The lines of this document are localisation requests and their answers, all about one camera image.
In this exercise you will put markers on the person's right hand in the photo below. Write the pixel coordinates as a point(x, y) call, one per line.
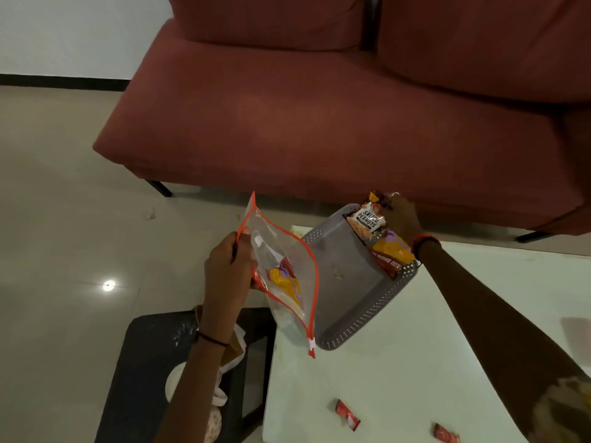
point(405, 221)

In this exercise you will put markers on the person's left hand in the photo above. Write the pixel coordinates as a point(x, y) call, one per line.
point(226, 281)

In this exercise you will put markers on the person's left fingers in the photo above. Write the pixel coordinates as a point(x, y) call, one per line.
point(244, 253)

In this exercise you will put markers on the person's right fingers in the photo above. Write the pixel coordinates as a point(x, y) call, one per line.
point(391, 205)

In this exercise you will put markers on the white brown peanut packet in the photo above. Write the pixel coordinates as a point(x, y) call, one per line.
point(367, 219)

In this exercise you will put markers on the clear pouch with orange zipper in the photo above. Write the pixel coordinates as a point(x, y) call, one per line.
point(295, 253)

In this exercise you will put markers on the person's left forearm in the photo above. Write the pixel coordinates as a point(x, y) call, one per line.
point(196, 387)

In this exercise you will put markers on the person's right forearm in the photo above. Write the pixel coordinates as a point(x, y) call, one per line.
point(485, 318)

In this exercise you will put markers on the small red snack packet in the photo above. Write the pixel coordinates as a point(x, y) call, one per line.
point(286, 267)

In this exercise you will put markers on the red wrist band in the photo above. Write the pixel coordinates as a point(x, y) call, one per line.
point(424, 238)

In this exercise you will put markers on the yellow red snack packet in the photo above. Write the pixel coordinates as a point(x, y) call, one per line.
point(392, 256)

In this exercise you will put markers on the yellow purple snack packet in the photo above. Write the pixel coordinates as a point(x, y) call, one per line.
point(285, 286)

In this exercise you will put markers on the black wrist band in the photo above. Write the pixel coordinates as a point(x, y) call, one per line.
point(210, 338)

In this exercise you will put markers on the grey perforated plastic basket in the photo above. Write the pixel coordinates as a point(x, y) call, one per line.
point(341, 290)

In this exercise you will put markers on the red fabric sofa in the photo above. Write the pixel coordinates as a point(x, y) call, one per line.
point(323, 129)

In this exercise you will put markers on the black sofa leg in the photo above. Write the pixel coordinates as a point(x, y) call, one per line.
point(534, 236)
point(160, 188)

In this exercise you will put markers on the white cloth bag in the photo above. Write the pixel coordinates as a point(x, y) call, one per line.
point(178, 382)

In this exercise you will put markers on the black stool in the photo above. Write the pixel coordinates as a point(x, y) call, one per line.
point(143, 364)

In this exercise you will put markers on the red sofa back cushion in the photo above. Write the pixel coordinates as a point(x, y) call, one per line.
point(268, 20)
point(485, 41)

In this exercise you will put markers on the red candy wrapper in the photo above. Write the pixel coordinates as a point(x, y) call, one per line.
point(347, 415)
point(445, 434)

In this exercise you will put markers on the patterned sleeve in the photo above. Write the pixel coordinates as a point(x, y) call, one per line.
point(563, 410)

